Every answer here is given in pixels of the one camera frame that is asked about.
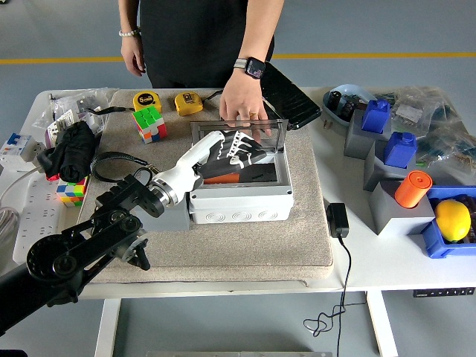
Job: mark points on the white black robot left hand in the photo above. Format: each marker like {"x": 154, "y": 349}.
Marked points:
{"x": 193, "y": 160}

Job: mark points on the person's left hand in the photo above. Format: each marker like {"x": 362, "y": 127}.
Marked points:
{"x": 243, "y": 100}

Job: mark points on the person's right hand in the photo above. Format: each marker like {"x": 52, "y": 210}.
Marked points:
{"x": 132, "y": 54}

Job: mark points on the orange cylinder battery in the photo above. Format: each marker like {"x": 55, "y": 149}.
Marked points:
{"x": 219, "y": 179}
{"x": 411, "y": 189}

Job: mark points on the transparent hinged box lid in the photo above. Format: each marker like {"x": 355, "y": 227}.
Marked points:
{"x": 208, "y": 122}

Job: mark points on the person's left forearm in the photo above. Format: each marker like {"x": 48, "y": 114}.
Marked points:
{"x": 260, "y": 33}

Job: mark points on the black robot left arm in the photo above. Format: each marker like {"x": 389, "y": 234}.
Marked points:
{"x": 56, "y": 260}

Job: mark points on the person's right forearm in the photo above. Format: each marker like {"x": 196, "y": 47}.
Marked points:
{"x": 130, "y": 15}

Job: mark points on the grey plastic junction box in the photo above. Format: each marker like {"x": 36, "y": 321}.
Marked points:
{"x": 241, "y": 212}

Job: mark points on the black smartwatch grey band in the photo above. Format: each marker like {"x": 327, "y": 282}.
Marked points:
{"x": 254, "y": 68}

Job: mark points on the yellow tape measure 5m print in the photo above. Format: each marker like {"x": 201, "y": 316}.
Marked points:
{"x": 147, "y": 100}

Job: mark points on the black open case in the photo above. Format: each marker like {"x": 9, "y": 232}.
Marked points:
{"x": 294, "y": 100}

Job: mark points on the yellow tape measure black label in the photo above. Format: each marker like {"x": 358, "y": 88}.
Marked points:
{"x": 188, "y": 104}

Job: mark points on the rubik's cube green face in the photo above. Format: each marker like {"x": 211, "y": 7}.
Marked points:
{"x": 148, "y": 122}

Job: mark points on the grey block holder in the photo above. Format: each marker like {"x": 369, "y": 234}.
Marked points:
{"x": 356, "y": 145}
{"x": 394, "y": 219}
{"x": 178, "y": 220}
{"x": 375, "y": 175}

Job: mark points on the person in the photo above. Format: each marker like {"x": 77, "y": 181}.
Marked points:
{"x": 193, "y": 37}

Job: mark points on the clear bags of small parts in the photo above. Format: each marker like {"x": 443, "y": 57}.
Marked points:
{"x": 67, "y": 102}

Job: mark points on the black capacitor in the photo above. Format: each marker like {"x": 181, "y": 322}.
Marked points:
{"x": 335, "y": 99}

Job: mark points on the grey-brown fabric mat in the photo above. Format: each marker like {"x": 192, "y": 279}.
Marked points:
{"x": 241, "y": 253}

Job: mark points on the light blue bowl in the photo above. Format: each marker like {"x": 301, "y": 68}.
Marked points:
{"x": 353, "y": 90}

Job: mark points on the black cloth bundle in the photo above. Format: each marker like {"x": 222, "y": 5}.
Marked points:
{"x": 74, "y": 152}

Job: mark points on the rubik's cube multicolour face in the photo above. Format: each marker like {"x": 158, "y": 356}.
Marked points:
{"x": 72, "y": 191}

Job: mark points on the blue plastic block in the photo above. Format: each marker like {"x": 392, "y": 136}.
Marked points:
{"x": 399, "y": 150}
{"x": 375, "y": 117}

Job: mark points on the black power adapter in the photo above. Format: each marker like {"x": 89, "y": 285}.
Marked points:
{"x": 337, "y": 219}

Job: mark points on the white power strip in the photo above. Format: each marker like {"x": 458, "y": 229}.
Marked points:
{"x": 37, "y": 219}

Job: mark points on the white table leg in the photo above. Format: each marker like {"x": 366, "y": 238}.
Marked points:
{"x": 383, "y": 327}
{"x": 108, "y": 327}

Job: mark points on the clear bags of components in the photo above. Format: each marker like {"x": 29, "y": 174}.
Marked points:
{"x": 442, "y": 122}

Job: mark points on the blue storage bin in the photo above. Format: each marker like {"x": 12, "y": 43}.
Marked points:
{"x": 435, "y": 242}

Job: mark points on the yellow lemon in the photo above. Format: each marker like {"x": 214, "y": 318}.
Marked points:
{"x": 453, "y": 221}

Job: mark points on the black table control panel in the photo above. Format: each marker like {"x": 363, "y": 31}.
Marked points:
{"x": 442, "y": 292}

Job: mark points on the white circuit breaker blue switch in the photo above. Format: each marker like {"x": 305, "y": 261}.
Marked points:
{"x": 18, "y": 147}

